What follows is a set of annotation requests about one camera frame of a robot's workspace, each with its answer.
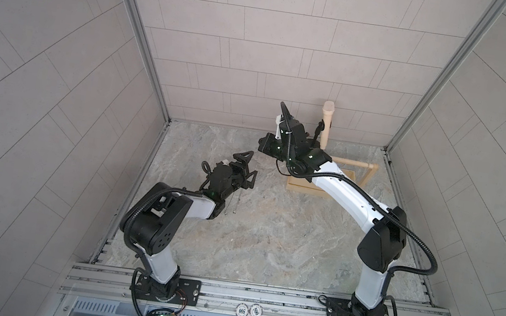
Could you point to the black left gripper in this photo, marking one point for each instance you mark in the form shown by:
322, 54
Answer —
241, 172

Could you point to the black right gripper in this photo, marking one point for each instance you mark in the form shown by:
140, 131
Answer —
268, 146

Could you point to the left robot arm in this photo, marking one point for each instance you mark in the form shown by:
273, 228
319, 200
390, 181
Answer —
149, 226

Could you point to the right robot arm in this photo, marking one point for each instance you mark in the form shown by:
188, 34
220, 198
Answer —
383, 239

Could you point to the wooden jewelry display stand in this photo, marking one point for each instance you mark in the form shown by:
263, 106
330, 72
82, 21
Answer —
358, 171

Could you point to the beige microphone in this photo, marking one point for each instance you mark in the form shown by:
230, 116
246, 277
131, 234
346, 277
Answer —
328, 111

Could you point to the aluminium corner profile left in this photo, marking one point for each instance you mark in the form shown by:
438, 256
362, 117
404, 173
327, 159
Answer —
135, 19

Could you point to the aluminium corner profile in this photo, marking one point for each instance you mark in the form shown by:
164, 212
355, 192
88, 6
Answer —
480, 29
135, 19

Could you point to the aluminium corner profile right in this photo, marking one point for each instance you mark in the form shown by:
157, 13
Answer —
480, 29

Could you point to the left poker chip on rail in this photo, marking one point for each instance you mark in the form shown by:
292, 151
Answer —
242, 310

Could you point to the poker chip on rail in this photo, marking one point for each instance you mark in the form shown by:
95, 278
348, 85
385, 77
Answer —
242, 310
256, 310

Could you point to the right poker chip on rail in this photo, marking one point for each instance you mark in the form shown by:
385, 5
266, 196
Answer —
256, 310

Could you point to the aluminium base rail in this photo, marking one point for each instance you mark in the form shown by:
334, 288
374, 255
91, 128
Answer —
218, 296

